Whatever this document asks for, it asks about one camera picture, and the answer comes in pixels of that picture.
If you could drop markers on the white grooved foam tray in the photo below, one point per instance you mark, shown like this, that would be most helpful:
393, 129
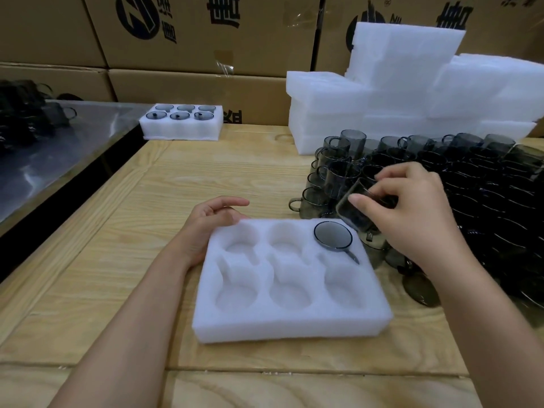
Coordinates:
297, 322
182, 130

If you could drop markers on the black round object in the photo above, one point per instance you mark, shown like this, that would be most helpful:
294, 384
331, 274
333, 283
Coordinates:
69, 97

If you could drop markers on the stainless steel table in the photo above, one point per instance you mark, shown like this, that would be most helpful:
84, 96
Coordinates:
72, 152

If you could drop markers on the person's right forearm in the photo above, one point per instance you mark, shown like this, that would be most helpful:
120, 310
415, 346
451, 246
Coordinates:
488, 344

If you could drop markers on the person's right hand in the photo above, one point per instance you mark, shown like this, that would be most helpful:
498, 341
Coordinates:
416, 220

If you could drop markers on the dark mugs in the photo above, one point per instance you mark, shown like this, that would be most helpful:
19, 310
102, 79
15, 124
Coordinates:
25, 114

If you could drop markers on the person's left hand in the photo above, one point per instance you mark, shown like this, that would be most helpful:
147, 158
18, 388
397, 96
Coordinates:
204, 225

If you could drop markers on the smoky grey glass cup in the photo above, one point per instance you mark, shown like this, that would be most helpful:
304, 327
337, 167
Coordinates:
185, 107
156, 116
352, 216
333, 235
162, 107
179, 116
207, 108
203, 116

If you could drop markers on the pile of smoky glass mugs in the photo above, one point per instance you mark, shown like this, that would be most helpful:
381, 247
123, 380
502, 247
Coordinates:
488, 199

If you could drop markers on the stack of white foam trays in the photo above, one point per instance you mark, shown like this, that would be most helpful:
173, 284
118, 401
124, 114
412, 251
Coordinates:
403, 89

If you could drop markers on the person's left forearm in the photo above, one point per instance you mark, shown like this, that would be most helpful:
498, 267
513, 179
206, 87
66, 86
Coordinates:
127, 339

